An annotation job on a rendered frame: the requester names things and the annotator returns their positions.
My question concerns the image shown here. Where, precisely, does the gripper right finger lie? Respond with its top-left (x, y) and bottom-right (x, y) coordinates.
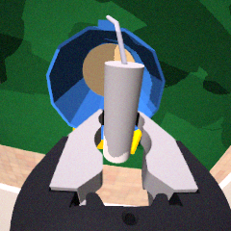
top-left (136, 111), bottom-right (231, 231)

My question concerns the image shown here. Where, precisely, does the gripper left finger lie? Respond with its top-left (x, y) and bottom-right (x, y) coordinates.
top-left (10, 109), bottom-right (104, 231)

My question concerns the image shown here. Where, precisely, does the yellow square tray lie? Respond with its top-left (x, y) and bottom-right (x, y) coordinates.
top-left (97, 129), bottom-right (141, 154)

